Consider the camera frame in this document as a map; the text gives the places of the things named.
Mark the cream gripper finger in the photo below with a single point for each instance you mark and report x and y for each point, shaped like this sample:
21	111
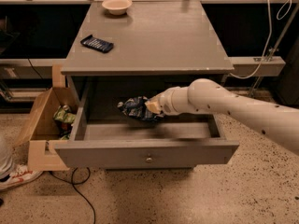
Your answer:
153	106

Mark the beige bowl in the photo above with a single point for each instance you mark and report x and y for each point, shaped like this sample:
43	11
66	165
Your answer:
117	7

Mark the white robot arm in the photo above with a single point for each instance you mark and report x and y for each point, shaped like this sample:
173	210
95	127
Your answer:
279	123

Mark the white and red sneaker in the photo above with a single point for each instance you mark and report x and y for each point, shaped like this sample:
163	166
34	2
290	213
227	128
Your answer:
19	176

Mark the grey open top drawer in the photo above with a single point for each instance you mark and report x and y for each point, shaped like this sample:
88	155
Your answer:
104	137

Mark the grey wooden cabinet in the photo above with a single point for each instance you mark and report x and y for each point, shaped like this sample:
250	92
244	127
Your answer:
172	41

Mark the cardboard box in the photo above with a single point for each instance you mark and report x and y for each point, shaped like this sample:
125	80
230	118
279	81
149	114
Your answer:
41	131

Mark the round metal drawer knob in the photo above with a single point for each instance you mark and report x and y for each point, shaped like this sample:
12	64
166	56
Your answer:
149	159

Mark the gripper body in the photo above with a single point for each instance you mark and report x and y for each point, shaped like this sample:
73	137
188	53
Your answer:
163	102

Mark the blue chip bag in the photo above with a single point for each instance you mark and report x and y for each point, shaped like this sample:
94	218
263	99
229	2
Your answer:
135	108

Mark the grey trouser leg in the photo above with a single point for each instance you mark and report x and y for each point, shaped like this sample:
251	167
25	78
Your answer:
7	164

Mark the green snack bag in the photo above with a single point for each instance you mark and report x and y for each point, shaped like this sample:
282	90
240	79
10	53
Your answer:
64	119

